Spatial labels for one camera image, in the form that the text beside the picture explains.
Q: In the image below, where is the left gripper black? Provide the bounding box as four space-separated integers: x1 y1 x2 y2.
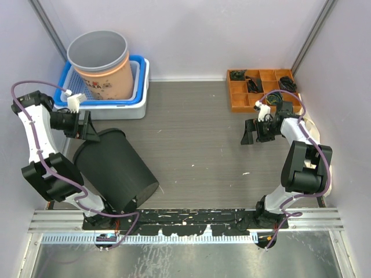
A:
49 109 100 141

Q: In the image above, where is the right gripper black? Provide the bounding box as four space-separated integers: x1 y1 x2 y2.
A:
241 118 281 145

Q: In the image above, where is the black plastic bucket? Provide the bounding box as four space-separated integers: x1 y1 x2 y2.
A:
73 129 159 213

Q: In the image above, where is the orange plastic bucket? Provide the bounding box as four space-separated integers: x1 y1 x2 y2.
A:
74 54 134 100

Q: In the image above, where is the grey plastic bucket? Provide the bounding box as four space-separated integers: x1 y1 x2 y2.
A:
67 30 129 72

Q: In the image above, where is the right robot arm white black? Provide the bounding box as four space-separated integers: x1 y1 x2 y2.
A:
241 101 332 228

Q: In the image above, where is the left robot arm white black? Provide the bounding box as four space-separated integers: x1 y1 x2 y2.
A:
12 90 116 229

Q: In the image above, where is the orange wooden compartment tray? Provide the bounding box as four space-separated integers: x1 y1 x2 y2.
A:
226 68 294 113

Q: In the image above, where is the blue perforated basket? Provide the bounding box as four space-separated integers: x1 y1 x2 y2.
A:
59 55 150 109

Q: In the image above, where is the white plastic tub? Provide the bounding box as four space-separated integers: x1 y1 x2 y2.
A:
53 58 150 120

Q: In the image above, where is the cream cloth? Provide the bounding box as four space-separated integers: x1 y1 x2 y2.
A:
303 111 333 197

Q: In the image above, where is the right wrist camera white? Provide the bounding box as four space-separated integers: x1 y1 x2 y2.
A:
254 101 271 122

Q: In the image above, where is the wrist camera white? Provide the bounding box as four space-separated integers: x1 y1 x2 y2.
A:
67 93 87 113
254 101 271 122

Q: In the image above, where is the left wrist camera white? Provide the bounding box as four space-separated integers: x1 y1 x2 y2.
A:
67 93 87 113

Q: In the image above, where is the blue yellow cable bundle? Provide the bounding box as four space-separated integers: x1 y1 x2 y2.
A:
265 90 283 106

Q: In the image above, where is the black cable bundle middle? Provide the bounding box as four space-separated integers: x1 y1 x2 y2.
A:
245 75 263 93

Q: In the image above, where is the black cable bundle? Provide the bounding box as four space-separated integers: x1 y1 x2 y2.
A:
245 75 263 93
278 75 297 93
229 69 247 81

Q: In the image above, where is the black cable bundle top left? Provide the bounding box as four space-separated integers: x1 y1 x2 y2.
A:
229 69 247 81

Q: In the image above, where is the black cable bundle right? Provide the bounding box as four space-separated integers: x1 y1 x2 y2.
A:
278 75 297 93

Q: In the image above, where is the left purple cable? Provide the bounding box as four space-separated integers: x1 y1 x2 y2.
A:
10 81 140 250

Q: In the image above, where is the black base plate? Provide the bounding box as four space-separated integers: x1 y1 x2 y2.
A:
82 208 285 236

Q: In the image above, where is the aluminium rail frame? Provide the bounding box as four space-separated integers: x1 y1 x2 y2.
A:
28 208 344 246

